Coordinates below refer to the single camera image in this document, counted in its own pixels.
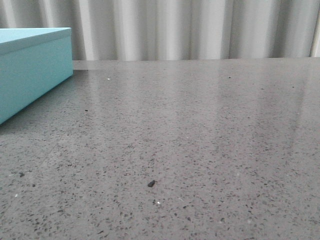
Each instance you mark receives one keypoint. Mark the light blue storage box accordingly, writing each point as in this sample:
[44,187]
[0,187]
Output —
[32,62]

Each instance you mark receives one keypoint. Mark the small black debris chip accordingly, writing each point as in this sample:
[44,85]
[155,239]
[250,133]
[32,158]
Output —
[151,184]

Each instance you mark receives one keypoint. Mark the white pleated curtain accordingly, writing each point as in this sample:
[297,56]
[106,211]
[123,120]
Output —
[136,30]

